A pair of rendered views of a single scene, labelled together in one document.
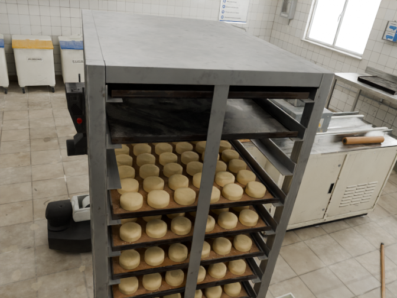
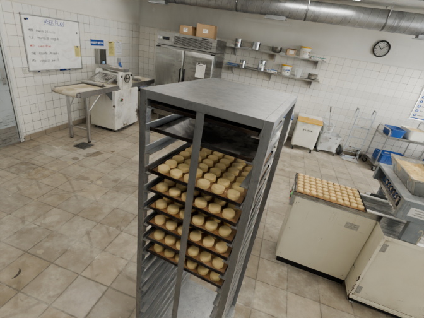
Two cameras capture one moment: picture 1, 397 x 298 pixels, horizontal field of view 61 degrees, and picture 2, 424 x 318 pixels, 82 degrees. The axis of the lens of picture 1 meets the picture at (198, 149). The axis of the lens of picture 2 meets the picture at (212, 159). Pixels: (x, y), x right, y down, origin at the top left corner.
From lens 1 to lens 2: 0.59 m
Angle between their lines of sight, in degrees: 37
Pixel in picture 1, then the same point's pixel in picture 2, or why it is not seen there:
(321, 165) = not seen: outside the picture
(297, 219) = (391, 305)
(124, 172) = (176, 158)
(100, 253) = (141, 187)
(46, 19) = not seen: hidden behind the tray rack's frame
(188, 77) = (181, 103)
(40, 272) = not seen: hidden behind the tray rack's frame
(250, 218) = (227, 212)
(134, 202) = (162, 168)
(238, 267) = (219, 247)
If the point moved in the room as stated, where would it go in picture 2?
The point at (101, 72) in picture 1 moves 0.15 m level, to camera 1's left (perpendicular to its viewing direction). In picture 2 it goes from (145, 93) to (124, 83)
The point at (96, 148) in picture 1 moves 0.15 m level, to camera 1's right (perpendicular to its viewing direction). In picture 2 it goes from (141, 129) to (164, 144)
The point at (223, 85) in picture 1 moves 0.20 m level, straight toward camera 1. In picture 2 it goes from (200, 112) to (144, 117)
